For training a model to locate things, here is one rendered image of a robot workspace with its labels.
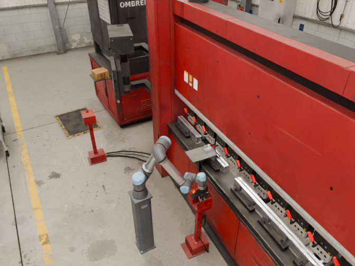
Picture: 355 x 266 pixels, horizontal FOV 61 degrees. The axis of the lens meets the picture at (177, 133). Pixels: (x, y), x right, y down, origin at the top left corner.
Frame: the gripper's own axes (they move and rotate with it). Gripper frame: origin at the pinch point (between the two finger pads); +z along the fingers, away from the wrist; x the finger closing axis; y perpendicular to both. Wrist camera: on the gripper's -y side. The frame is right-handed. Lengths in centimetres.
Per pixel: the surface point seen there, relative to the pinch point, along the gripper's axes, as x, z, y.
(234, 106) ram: 5, -90, 37
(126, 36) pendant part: 137, -122, -7
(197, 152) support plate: 40, -25, 19
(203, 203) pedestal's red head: -4.8, -4.0, 0.5
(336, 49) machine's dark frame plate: -59, -152, 58
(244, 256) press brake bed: -49, 29, 16
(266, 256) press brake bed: -71, -1, 19
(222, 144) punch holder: 17, -45, 33
